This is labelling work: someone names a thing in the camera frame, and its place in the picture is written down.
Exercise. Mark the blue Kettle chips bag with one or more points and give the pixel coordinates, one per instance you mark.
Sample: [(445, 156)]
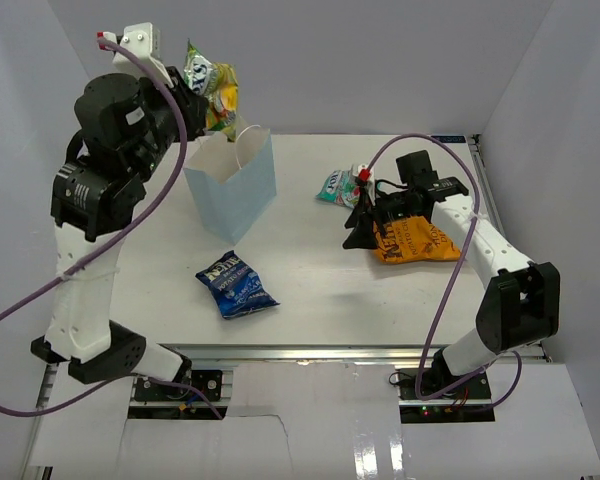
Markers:
[(235, 287)]

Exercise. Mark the white front cover sheet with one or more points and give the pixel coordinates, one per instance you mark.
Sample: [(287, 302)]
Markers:
[(323, 421)]

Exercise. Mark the teal Fox's mint candy bag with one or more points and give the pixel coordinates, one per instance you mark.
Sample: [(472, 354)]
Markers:
[(341, 187)]

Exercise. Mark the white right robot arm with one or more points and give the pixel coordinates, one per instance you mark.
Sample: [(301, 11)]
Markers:
[(520, 305)]

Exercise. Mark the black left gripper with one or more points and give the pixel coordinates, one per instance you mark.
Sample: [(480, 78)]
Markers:
[(195, 105)]

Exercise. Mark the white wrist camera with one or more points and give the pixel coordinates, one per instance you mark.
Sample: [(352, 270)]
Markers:
[(364, 179), (142, 40)]

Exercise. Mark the green Fox's candy bag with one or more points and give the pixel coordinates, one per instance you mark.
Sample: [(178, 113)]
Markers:
[(218, 84)]

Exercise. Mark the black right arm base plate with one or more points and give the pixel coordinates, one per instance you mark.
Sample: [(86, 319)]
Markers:
[(476, 388)]

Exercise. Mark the light blue paper bag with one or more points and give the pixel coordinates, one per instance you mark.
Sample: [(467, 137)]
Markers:
[(232, 182)]

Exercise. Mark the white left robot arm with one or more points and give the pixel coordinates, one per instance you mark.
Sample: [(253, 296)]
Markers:
[(91, 206)]

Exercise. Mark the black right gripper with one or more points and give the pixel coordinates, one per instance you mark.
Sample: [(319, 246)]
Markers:
[(363, 235)]

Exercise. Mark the aluminium front frame rail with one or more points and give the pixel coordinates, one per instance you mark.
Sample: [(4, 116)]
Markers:
[(286, 352)]

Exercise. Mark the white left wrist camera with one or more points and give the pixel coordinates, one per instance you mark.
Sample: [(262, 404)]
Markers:
[(142, 40)]

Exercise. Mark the orange Kettle chips bag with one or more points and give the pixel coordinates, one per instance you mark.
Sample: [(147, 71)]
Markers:
[(413, 239)]

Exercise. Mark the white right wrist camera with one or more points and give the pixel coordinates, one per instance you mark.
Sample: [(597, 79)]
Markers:
[(364, 179)]

